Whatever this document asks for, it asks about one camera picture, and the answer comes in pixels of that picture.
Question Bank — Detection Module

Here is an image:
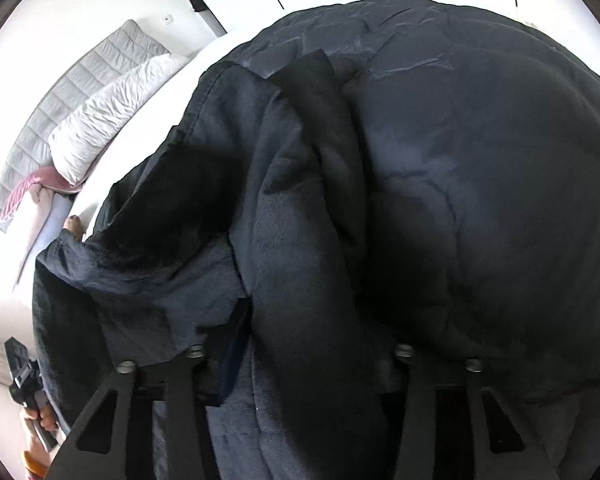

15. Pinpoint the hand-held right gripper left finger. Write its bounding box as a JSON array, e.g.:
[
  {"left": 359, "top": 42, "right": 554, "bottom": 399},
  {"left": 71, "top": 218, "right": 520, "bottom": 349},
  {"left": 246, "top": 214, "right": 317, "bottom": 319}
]
[{"left": 44, "top": 344, "right": 216, "bottom": 480}]

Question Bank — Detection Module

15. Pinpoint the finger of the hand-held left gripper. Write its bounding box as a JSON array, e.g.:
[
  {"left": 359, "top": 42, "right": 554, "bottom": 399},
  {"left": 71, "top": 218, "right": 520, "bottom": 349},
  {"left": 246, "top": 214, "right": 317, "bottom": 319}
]
[{"left": 3, "top": 338, "right": 31, "bottom": 368}]

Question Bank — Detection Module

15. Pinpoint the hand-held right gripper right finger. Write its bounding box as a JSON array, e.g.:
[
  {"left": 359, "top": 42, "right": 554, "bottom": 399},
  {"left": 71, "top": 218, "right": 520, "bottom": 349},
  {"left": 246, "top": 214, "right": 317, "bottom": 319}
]
[{"left": 392, "top": 343, "right": 553, "bottom": 480}]

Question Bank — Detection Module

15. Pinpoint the dark navy quilted coat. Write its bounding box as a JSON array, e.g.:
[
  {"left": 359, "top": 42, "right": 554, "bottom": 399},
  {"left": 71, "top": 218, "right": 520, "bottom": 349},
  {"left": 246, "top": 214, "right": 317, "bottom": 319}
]
[{"left": 30, "top": 0, "right": 600, "bottom": 480}]

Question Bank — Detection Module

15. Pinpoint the person's left hand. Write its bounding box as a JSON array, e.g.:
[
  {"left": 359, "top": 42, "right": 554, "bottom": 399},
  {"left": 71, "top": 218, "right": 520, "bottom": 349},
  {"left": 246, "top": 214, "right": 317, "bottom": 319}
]
[{"left": 22, "top": 402, "right": 62, "bottom": 436}]

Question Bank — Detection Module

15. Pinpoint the light blue folded blanket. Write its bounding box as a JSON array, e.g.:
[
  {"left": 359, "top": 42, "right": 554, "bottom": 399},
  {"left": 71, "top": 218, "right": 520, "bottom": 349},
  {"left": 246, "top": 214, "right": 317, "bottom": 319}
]
[{"left": 12, "top": 192, "right": 76, "bottom": 291}]

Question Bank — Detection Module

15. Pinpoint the pale pink folded blanket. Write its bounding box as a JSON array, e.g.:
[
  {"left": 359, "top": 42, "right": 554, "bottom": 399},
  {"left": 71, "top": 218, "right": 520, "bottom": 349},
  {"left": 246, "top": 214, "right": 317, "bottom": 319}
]
[{"left": 7, "top": 185, "right": 63, "bottom": 261}]

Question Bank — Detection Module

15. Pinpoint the pink striped folded cloth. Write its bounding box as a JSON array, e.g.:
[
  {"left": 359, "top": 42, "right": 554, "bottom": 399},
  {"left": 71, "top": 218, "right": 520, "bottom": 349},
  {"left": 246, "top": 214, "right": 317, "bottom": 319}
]
[{"left": 0, "top": 166, "right": 68, "bottom": 223}]

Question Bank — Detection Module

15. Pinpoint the white pillow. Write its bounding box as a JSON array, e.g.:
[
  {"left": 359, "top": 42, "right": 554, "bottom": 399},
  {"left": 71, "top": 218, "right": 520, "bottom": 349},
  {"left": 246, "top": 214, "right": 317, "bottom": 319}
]
[{"left": 47, "top": 53, "right": 191, "bottom": 186}]

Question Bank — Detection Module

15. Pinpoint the grey quilted headboard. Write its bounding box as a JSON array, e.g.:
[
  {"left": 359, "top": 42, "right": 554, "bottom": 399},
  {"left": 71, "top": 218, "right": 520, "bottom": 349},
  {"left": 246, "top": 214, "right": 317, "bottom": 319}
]
[{"left": 0, "top": 19, "right": 172, "bottom": 233}]

